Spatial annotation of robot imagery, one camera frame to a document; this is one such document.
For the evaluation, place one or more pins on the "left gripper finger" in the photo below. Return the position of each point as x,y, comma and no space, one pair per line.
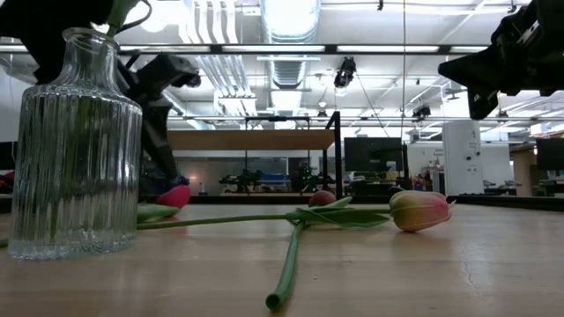
161,136

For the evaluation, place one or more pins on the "distant robot workstation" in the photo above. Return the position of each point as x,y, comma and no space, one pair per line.
242,180
315,179

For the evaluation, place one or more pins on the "overhead light bar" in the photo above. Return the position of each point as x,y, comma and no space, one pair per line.
273,49

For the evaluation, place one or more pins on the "light wooden cabinet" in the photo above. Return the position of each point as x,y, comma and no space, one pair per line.
524,171

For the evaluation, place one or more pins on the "white pillar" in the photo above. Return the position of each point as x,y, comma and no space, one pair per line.
462,156

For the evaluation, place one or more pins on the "black table frame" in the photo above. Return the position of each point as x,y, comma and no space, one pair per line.
506,202

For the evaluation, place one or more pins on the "pink yellow tulip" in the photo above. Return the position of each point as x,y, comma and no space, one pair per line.
418,211

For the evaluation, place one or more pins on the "dark maroon tulip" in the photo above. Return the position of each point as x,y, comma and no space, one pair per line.
288,264

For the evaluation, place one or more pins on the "silver ventilation duct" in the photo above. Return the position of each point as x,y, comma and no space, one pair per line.
291,22

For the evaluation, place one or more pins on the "black monitor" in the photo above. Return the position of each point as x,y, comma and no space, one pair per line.
373,154
6,154
551,154

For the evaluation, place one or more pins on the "ribbed clear glass vase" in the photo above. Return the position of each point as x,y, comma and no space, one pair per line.
75,176

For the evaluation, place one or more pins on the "thin vertical pole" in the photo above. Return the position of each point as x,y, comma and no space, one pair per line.
403,88

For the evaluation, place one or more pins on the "distant black rig frame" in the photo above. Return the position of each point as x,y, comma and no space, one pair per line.
277,118

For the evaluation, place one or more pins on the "red tulip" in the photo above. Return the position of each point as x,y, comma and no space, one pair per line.
176,196

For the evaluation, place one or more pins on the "wooden shelf black frame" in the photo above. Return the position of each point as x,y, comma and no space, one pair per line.
251,139

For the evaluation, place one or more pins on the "black hanging camera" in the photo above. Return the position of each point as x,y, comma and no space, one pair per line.
346,72

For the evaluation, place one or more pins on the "black ceiling spotlight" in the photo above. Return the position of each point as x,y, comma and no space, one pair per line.
422,111
195,80

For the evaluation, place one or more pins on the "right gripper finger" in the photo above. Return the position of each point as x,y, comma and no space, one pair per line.
476,70

